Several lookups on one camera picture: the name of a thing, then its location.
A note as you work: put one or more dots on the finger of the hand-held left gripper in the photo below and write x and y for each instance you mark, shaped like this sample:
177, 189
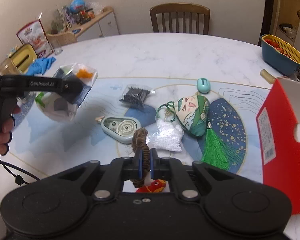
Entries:
73, 91

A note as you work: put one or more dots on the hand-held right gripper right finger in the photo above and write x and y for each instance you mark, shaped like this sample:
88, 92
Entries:
152, 163

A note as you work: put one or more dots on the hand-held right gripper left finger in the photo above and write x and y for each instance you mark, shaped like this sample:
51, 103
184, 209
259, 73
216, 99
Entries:
139, 163

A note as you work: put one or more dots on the brown twine bundle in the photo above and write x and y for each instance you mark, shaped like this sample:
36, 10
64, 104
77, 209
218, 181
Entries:
140, 136

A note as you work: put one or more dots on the clear bag of white beads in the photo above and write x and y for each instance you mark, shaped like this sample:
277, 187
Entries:
166, 137

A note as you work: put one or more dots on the clear bag of mixed parts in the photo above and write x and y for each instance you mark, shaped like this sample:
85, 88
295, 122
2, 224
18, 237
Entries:
52, 112

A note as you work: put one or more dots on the pale blue correction tape dispenser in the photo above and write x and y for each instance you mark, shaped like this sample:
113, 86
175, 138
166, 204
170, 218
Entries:
120, 128

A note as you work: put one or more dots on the clear bag of black screws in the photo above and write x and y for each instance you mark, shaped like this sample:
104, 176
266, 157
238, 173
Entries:
136, 96

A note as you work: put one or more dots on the green face sachet with tassel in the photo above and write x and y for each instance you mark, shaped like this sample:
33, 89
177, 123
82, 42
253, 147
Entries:
192, 115

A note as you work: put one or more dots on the red cardboard box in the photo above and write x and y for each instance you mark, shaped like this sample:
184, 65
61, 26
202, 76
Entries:
277, 130

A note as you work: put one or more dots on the person's left hand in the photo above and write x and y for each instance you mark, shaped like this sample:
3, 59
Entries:
2, 138

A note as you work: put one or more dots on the red fish charm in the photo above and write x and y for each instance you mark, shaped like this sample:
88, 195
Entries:
156, 186

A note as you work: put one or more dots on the yellow tissue box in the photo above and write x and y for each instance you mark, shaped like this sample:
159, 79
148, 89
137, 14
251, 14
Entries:
23, 55

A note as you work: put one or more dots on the blue cloth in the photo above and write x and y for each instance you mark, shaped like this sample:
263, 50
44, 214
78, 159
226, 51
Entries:
41, 65

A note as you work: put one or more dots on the small glass cup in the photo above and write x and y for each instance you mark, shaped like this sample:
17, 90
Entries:
56, 47

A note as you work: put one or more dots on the red printed snack bag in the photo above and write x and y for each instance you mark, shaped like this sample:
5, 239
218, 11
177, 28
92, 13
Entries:
33, 37

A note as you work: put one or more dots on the wooden high chair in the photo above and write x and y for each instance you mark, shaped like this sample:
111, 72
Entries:
62, 38

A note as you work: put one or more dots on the blue round pad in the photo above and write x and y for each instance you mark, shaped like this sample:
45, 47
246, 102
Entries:
76, 31

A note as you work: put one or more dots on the clear bag of dried plants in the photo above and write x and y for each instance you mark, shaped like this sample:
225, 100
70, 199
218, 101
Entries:
58, 22

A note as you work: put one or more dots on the white side cabinet wooden top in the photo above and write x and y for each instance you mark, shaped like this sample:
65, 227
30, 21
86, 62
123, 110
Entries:
107, 26

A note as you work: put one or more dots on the cluster of dark jars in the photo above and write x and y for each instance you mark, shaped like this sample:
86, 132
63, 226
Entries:
85, 15

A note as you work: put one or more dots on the crumpled clear plastic bag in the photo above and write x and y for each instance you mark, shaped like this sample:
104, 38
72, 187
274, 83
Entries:
96, 7

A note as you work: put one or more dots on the blue globe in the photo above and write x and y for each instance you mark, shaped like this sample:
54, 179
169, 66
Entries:
77, 3

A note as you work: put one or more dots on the small teal egg-shaped gadget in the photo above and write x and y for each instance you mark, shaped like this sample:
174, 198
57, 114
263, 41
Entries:
203, 86

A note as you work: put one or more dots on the dark wooden slatted chair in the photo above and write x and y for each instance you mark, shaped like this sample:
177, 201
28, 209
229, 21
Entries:
180, 8

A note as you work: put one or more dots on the beige cylinder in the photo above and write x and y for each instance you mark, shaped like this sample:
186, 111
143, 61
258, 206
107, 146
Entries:
267, 76

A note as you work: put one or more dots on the blue and yellow strainer basket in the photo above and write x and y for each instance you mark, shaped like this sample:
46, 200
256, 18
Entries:
277, 60

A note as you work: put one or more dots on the pile of strawberries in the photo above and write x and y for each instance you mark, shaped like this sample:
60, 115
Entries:
275, 44

